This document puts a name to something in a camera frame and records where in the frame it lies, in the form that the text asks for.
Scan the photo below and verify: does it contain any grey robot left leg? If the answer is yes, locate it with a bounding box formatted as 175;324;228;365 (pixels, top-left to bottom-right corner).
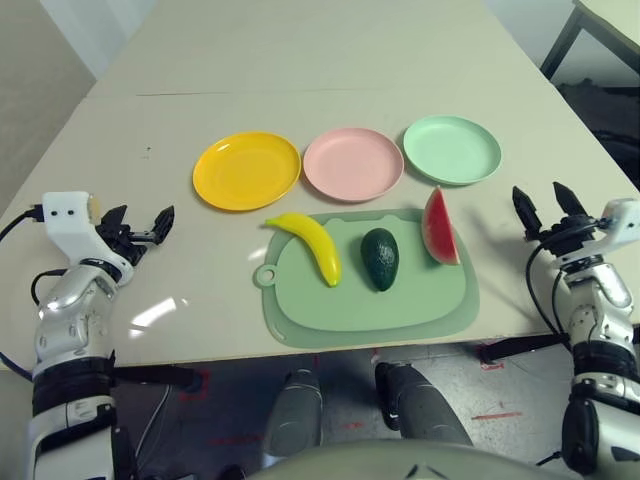
263;368;323;459

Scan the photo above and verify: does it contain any white floor cable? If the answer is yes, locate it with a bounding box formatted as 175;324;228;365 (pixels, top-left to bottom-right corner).
133;384;172;480

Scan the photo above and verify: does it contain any pink plastic plate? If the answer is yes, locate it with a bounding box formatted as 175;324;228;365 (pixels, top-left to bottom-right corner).
303;126;405;203

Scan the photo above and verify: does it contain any black camera cable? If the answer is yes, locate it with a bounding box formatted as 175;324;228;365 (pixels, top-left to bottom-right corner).
0;202;69;307
524;239;574;351

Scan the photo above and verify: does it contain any black left camera cable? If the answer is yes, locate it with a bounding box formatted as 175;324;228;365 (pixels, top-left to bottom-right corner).
0;202;69;307

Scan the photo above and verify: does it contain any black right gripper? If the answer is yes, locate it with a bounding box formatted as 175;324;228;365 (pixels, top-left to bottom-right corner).
511;181;609;262

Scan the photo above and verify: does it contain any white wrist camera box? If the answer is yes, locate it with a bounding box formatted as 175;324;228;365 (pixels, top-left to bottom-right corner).
41;190;105;262
597;197;640;250

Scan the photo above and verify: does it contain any translucent green silicone mat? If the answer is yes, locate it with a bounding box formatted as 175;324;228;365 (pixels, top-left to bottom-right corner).
263;208;482;349

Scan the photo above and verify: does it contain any black right camera cable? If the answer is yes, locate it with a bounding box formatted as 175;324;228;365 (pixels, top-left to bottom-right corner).
524;239;574;351

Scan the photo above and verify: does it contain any beige side table black frame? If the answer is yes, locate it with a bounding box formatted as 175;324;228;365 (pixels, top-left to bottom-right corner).
539;0;640;81

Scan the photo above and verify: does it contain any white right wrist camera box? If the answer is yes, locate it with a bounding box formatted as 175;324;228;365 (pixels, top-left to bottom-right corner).
597;197;640;250

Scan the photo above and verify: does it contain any yellow toy banana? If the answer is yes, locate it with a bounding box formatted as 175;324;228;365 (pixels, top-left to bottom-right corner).
264;212;343;289

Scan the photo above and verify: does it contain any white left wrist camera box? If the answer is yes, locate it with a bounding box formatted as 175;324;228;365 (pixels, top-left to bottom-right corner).
41;190;105;262

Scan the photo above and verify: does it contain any mint green plastic plate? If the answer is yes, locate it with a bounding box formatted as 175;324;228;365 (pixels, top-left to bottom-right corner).
402;114;503;188

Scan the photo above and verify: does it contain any dark green toy avocado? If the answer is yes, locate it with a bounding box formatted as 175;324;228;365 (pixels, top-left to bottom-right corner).
360;227;401;293

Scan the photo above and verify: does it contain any grey robot leg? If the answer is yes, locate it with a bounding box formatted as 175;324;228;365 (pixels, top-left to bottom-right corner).
263;368;323;459
374;362;474;449

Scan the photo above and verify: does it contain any light green cutting board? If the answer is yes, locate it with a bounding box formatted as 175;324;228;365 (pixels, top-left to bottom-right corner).
254;214;469;332

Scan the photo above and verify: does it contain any grey robot torso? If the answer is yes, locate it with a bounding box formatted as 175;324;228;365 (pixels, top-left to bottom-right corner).
244;439;551;480

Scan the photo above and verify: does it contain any red toy watermelon slice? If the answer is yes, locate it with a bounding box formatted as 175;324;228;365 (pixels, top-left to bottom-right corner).
422;185;462;267

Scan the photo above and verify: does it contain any black table frame bar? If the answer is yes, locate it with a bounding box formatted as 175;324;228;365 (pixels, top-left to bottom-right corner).
112;365;207;392
478;333;572;365

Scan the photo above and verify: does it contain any yellow plastic plate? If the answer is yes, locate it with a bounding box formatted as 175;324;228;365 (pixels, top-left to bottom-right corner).
192;130;303;214

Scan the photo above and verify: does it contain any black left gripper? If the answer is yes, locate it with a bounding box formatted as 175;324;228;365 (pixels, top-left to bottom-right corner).
95;204;177;267

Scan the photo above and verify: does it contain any grey robot right leg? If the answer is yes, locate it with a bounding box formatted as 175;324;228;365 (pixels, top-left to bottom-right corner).
374;362;474;449

